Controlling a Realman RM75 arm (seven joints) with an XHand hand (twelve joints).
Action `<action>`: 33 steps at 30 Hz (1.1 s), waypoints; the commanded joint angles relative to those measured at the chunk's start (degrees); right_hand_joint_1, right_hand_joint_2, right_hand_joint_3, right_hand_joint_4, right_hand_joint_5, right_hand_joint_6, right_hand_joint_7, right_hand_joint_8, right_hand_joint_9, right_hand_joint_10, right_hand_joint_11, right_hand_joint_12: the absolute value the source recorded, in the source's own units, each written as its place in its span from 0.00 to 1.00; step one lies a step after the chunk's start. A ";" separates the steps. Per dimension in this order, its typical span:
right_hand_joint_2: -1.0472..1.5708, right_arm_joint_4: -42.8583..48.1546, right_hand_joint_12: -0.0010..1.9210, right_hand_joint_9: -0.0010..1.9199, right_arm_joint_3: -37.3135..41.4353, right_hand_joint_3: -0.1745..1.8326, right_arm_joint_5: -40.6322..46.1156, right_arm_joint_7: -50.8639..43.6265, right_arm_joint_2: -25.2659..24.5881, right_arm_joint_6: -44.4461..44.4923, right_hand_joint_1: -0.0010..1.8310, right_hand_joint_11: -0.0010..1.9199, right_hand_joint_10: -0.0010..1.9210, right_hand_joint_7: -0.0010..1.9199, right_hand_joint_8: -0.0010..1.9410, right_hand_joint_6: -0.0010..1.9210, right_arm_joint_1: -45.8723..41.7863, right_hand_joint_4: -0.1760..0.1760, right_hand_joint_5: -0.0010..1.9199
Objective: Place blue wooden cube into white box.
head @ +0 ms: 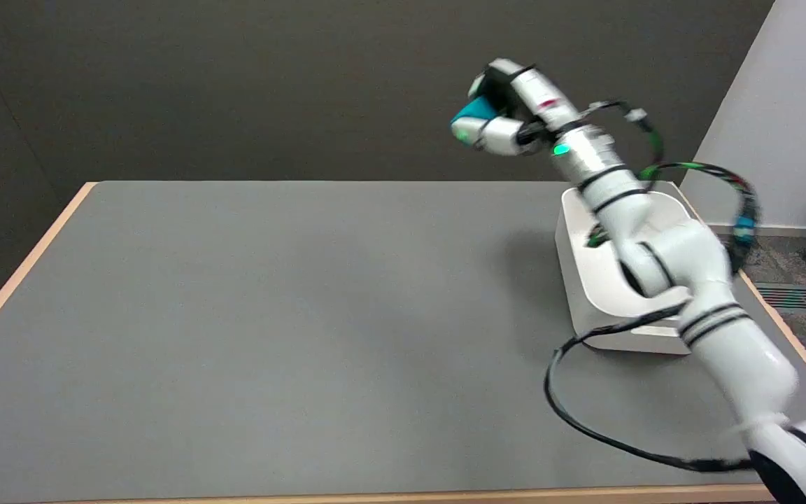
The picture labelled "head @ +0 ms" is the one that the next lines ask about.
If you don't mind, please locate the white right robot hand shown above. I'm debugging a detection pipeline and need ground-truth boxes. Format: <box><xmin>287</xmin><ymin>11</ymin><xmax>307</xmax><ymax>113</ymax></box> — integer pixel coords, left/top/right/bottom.
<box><xmin>449</xmin><ymin>59</ymin><xmax>580</xmax><ymax>157</ymax></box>

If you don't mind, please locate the blue wooden cube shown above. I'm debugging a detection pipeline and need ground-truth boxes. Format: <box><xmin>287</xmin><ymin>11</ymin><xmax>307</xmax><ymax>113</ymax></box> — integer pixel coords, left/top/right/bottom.
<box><xmin>452</xmin><ymin>97</ymin><xmax>499</xmax><ymax>127</ymax></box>

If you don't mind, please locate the white plastic box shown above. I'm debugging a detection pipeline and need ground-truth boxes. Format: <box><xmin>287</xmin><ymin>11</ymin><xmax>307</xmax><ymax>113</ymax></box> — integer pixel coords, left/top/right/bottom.
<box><xmin>555</xmin><ymin>183</ymin><xmax>706</xmax><ymax>355</ymax></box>

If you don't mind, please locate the floor vent grille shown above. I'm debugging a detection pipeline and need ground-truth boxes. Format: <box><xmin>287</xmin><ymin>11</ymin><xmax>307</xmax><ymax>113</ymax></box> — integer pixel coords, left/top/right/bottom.
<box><xmin>755</xmin><ymin>283</ymin><xmax>806</xmax><ymax>312</ymax></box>

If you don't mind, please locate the black green wrapped cable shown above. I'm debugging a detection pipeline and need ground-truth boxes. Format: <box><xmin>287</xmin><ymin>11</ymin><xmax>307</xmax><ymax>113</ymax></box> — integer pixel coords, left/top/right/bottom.
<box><xmin>585</xmin><ymin>100</ymin><xmax>761</xmax><ymax>274</ymax></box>

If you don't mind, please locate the black long robot cable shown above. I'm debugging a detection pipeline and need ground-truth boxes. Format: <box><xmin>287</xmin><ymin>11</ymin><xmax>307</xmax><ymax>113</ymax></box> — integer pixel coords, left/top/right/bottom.
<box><xmin>544</xmin><ymin>301</ymin><xmax>761</xmax><ymax>473</ymax></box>

